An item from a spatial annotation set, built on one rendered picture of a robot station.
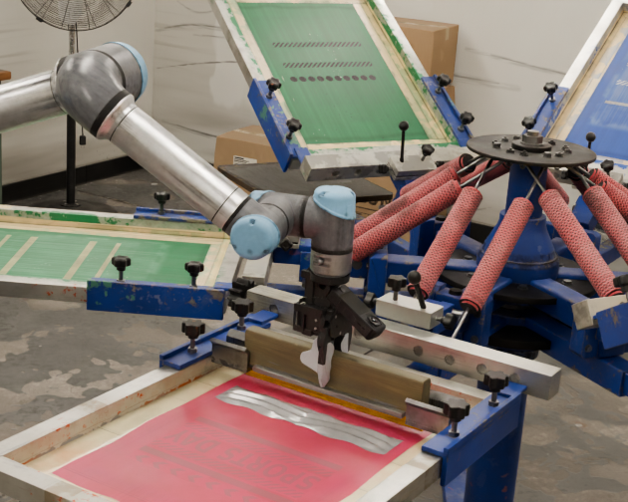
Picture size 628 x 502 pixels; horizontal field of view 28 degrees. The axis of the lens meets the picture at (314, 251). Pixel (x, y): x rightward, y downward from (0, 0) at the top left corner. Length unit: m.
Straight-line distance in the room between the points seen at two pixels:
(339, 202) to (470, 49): 4.49
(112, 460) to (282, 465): 0.28
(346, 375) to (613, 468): 2.28
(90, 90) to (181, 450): 0.62
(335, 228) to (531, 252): 0.84
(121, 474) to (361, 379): 0.48
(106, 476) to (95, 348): 3.02
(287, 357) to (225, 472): 0.35
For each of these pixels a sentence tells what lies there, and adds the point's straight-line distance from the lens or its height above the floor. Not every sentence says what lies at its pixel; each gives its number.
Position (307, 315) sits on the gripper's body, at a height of 1.13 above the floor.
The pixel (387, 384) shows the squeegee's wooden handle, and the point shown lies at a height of 1.03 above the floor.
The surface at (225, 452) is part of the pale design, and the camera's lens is 2.13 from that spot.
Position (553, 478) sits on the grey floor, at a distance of 4.30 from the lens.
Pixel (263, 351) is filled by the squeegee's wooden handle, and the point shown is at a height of 1.03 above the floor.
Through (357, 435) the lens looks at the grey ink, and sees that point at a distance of 2.21.
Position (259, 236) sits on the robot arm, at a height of 1.31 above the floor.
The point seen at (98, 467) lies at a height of 0.95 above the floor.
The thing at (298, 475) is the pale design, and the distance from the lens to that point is 2.07.
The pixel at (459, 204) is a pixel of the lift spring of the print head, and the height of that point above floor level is 1.20.
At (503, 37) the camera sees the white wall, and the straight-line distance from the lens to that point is 6.54.
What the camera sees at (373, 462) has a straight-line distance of 2.13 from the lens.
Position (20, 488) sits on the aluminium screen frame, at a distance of 1.98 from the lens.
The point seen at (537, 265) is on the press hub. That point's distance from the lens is 2.93.
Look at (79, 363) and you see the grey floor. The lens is 4.92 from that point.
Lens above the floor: 1.92
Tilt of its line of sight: 17 degrees down
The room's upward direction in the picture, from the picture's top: 4 degrees clockwise
